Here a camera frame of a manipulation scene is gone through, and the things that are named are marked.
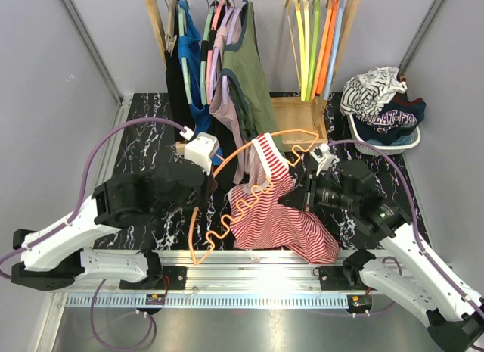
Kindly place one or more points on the orange empty hanger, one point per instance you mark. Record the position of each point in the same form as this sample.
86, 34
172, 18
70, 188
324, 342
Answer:
317, 83
328, 47

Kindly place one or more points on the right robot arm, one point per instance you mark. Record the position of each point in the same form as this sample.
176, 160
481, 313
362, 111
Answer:
449, 308

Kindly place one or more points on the light blue empty hanger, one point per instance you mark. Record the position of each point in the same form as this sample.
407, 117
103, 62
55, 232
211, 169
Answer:
334, 48

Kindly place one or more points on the lime green empty hanger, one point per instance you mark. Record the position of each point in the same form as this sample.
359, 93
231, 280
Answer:
314, 26

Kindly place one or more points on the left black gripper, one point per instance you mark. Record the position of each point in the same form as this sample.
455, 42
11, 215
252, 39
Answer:
209, 187

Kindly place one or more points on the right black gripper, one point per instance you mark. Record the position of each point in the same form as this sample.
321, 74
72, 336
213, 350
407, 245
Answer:
297, 197

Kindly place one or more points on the cream empty hanger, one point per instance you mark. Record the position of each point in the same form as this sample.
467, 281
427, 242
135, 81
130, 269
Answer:
305, 7

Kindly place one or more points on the red white striped top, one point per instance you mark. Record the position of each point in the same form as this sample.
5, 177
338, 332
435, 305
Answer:
260, 222

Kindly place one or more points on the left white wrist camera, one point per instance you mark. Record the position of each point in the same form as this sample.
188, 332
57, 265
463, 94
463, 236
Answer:
200, 148

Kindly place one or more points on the olive green top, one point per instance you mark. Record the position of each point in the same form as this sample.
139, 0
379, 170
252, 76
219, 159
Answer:
248, 88

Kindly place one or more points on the yellow plastic hanger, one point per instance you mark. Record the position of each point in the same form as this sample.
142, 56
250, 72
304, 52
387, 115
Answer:
293, 6

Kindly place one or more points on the mint green hanger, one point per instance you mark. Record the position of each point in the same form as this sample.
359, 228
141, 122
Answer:
182, 58

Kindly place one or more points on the black white striped tank top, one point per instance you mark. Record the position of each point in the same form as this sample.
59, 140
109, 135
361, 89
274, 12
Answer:
366, 94

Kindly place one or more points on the purple hanger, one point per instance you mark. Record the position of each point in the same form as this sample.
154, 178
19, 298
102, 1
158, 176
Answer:
225, 87

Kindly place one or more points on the white laundry basket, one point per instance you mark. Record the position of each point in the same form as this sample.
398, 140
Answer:
376, 150

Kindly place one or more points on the lilac hanger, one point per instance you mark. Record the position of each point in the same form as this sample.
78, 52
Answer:
223, 19

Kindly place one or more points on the navy printed shirt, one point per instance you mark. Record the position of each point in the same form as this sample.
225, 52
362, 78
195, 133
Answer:
398, 118

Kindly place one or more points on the mauve pink top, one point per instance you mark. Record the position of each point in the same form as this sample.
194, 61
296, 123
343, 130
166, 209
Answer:
252, 165

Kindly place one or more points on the pink hanger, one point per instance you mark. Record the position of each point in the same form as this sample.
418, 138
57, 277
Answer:
213, 26

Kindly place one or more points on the aluminium rail base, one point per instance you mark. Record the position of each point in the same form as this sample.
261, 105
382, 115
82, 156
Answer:
264, 274

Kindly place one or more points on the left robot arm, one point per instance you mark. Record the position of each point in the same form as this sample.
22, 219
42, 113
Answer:
62, 254

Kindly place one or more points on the black garment on clip hanger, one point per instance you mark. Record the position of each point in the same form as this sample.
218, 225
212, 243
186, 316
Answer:
181, 112

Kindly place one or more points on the blue top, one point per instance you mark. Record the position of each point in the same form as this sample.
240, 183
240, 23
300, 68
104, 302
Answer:
203, 120

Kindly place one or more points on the wooden clip hanger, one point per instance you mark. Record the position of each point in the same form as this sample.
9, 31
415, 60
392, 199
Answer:
170, 36

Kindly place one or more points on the wooden clothes rack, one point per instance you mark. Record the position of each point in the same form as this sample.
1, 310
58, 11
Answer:
297, 119

